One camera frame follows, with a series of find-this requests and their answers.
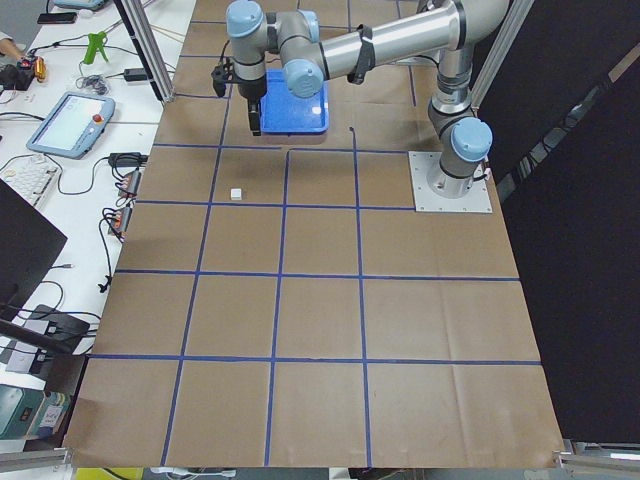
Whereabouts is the black monitor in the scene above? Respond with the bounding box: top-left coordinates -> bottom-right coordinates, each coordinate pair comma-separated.
0,181 -> 67,321

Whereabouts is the black power adapter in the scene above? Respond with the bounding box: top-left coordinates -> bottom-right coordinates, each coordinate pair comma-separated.
123,68 -> 148,82

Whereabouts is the blue plastic tray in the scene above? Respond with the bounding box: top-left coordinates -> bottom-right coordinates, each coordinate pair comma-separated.
260,69 -> 329,135

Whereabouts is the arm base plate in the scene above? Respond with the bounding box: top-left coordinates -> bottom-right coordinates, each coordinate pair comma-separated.
408,151 -> 493,214

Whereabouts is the white keyboard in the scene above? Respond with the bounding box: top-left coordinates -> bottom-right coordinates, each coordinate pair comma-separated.
1,154 -> 61,209

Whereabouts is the green handled grabber tool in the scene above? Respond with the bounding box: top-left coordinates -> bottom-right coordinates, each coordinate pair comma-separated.
83,31 -> 109,65

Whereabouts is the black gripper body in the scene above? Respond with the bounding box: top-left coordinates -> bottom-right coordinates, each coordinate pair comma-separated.
238,77 -> 265,113

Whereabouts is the aluminium frame post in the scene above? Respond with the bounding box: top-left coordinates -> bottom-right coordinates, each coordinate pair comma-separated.
114,0 -> 175,105

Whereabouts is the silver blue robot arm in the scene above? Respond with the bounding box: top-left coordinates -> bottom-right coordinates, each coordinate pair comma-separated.
211,1 -> 509,199

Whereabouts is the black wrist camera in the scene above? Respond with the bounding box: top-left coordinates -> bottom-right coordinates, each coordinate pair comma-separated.
211,57 -> 234,98

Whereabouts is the black smartphone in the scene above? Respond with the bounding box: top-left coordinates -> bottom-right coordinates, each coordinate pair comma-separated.
37,12 -> 77,25

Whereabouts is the person hand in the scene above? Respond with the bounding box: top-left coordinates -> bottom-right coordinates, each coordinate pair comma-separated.
0,37 -> 24,61

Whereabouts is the left teach pendant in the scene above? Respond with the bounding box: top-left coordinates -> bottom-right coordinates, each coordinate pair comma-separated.
26,92 -> 116,159

